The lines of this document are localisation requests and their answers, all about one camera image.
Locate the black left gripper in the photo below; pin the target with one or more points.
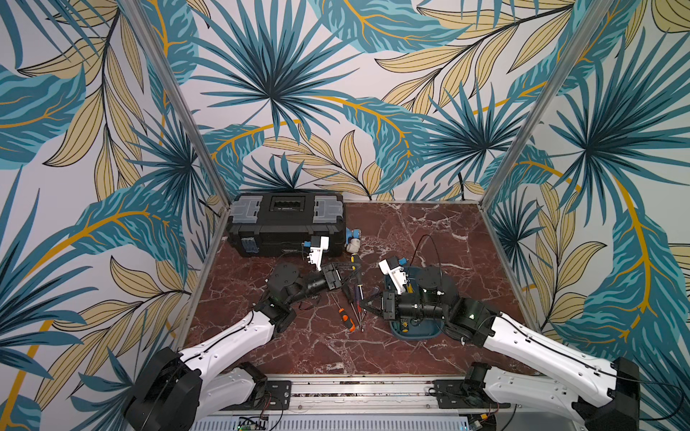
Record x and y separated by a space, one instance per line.
331 277

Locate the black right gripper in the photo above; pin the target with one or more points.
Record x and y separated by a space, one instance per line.
388 304

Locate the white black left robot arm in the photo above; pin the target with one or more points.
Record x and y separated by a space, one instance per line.
215 355

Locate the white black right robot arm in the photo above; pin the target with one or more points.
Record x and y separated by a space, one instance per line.
596 393

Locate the blue red screwdriver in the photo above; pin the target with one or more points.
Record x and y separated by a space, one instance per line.
357 307

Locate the teal plastic storage tray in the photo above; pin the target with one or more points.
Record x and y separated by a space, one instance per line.
418 329

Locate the grey clear screwdriver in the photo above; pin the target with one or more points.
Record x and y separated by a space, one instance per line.
369 304

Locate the orange black small screwdriver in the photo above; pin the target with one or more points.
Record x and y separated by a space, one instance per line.
345 320

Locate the small blue white toy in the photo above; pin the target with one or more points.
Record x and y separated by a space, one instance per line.
353 241

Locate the black plastic toolbox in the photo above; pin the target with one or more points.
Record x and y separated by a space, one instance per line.
281 223

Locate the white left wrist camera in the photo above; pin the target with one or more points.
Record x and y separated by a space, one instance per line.
317 247

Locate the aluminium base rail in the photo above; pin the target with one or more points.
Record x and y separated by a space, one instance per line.
356 396

